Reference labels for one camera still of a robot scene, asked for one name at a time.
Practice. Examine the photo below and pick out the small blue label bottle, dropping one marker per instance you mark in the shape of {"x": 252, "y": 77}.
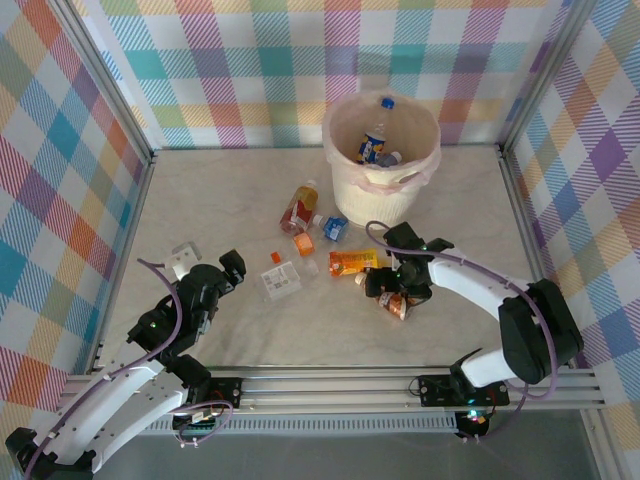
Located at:
{"x": 336, "y": 228}

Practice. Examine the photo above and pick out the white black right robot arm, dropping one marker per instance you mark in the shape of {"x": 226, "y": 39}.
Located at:
{"x": 470, "y": 285}

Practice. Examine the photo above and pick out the aluminium frame post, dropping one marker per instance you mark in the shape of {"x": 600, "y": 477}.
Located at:
{"x": 545, "y": 75}
{"x": 110, "y": 80}

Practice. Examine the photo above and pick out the tea bottle with red label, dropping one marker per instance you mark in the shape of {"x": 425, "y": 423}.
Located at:
{"x": 300, "y": 206}

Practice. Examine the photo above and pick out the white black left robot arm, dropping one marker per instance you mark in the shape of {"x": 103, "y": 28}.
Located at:
{"x": 150, "y": 405}

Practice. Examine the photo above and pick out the small orange bottle cap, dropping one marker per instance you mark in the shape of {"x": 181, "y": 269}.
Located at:
{"x": 275, "y": 256}

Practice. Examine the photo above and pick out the aluminium side rail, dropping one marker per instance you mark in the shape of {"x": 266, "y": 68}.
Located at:
{"x": 144, "y": 187}
{"x": 520, "y": 210}

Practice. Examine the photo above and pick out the blue yellow label bottle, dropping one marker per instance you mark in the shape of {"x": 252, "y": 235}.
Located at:
{"x": 371, "y": 146}

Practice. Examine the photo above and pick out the aluminium frame leg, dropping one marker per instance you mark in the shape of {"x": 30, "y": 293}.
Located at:
{"x": 600, "y": 465}

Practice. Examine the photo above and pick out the white bin with pink liner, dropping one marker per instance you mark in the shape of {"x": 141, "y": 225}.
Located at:
{"x": 370, "y": 205}

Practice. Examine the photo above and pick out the clear bottle white label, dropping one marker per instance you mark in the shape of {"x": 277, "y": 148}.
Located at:
{"x": 280, "y": 281}

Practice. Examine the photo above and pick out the orange snack packet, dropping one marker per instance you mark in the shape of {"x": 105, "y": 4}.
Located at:
{"x": 352, "y": 261}

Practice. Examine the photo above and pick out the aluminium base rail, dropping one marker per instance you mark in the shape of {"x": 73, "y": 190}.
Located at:
{"x": 325, "y": 392}

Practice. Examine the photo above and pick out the small control board with lights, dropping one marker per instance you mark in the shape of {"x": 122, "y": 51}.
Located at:
{"x": 475, "y": 419}

